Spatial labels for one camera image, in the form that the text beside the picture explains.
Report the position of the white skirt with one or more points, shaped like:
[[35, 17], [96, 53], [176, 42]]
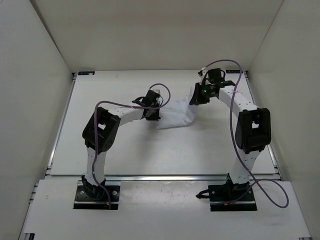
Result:
[[177, 113]]

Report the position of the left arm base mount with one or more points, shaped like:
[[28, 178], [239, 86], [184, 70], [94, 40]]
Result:
[[92, 197]]

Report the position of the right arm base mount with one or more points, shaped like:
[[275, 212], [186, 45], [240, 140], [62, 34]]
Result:
[[230, 197]]

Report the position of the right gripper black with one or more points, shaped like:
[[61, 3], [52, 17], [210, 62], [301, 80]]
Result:
[[196, 99]]

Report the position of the right blue label sticker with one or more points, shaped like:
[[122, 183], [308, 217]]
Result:
[[232, 71]]

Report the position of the aluminium frame edge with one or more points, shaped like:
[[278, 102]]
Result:
[[49, 161], [269, 147]]

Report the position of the aluminium rail front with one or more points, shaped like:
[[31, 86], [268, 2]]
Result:
[[181, 177]]

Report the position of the aluminium frame right edge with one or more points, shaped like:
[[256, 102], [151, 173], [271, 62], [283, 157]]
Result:
[[269, 147]]

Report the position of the left blue label sticker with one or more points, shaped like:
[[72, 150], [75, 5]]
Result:
[[86, 73]]

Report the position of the aluminium frame left edge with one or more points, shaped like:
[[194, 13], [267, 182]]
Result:
[[49, 161]]

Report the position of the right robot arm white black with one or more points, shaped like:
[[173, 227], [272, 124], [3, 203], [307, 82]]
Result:
[[253, 128]]

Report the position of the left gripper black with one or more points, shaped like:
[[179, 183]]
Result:
[[156, 118]]

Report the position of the blue label sticker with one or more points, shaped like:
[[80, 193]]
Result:
[[232, 71], [86, 73]]

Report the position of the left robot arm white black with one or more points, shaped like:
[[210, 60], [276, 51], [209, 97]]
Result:
[[100, 132]]

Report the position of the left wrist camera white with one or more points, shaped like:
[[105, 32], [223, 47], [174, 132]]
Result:
[[157, 91]]

